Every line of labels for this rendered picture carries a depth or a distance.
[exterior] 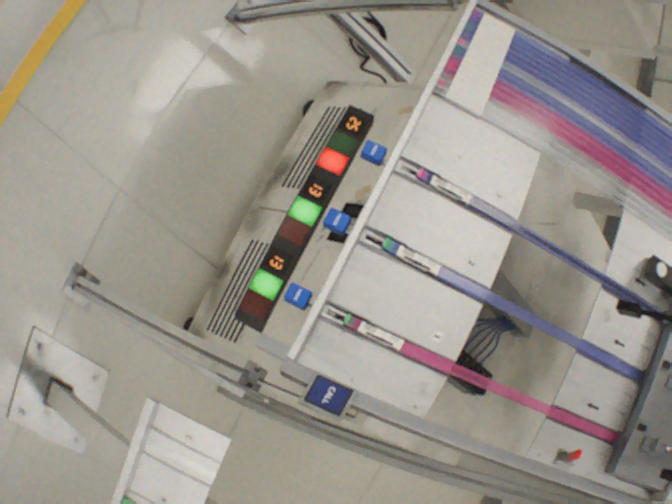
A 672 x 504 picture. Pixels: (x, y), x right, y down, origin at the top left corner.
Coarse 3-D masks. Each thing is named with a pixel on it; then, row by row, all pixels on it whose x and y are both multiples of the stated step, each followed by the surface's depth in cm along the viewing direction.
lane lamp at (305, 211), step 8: (296, 200) 119; (304, 200) 119; (296, 208) 119; (304, 208) 119; (312, 208) 119; (320, 208) 119; (296, 216) 119; (304, 216) 119; (312, 216) 119; (312, 224) 118
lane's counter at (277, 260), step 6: (270, 252) 117; (276, 252) 117; (282, 252) 117; (270, 258) 117; (276, 258) 117; (282, 258) 117; (288, 258) 117; (264, 264) 117; (270, 264) 117; (276, 264) 117; (282, 264) 117; (288, 264) 117; (276, 270) 117; (282, 270) 117
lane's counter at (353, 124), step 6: (348, 114) 123; (348, 120) 122; (354, 120) 123; (360, 120) 123; (366, 120) 123; (342, 126) 122; (348, 126) 122; (354, 126) 122; (360, 126) 122; (354, 132) 122; (360, 132) 122
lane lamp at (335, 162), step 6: (324, 150) 121; (330, 150) 121; (324, 156) 121; (330, 156) 121; (336, 156) 121; (342, 156) 121; (318, 162) 121; (324, 162) 121; (330, 162) 121; (336, 162) 121; (342, 162) 121; (330, 168) 120; (336, 168) 120; (342, 168) 121
